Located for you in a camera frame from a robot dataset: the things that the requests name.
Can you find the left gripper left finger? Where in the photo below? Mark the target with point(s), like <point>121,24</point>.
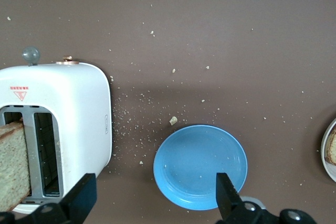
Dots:
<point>78,197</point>

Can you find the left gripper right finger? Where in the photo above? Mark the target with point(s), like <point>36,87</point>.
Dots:
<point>227,197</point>

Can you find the toasted brown bread slice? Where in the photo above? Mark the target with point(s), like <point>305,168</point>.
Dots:
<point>332,148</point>
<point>13,161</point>

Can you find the blue plate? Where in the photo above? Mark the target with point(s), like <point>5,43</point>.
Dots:
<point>194,161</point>

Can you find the beige plate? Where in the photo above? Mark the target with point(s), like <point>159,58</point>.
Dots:
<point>323,153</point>

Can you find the large bread crumb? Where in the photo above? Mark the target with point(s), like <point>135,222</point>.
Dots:
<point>173,120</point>

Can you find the white two-slot toaster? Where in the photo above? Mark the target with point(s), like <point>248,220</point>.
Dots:
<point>78,103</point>

